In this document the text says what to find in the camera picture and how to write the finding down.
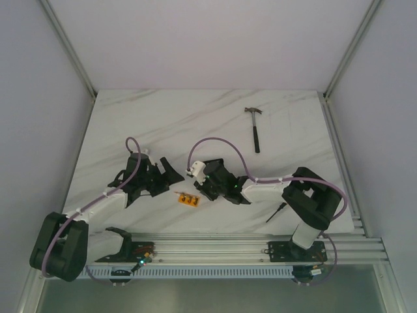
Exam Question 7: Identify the white cable duct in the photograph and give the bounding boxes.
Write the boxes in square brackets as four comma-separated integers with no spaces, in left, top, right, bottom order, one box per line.
[78,265,328,280]

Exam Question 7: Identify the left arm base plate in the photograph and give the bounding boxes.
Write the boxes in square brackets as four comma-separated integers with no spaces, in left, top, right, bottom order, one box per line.
[96,241,154,263]

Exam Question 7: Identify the aluminium rail frame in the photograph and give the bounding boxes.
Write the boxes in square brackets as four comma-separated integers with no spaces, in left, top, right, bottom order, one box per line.
[84,233,390,263]

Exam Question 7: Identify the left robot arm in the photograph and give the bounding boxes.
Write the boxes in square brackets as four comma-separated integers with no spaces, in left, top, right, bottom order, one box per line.
[29,153,184,282]

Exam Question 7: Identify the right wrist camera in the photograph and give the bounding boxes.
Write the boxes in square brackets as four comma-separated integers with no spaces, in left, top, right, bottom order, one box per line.
[186,161,206,185]

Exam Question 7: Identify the orange handled screwdriver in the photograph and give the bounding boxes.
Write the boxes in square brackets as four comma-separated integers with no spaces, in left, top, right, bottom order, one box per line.
[266,203,287,223]

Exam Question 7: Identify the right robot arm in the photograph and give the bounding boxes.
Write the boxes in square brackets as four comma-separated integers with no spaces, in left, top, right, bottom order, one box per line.
[187,159,347,260]

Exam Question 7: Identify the claw hammer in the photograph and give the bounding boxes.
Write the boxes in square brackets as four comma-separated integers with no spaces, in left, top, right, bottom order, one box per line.
[244,108,263,154]

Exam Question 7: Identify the orange terminal block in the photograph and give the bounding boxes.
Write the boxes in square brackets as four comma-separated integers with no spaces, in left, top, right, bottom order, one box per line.
[175,192,200,207]

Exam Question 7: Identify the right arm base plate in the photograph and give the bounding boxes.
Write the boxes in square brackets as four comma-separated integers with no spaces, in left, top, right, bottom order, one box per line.
[265,241,328,263]

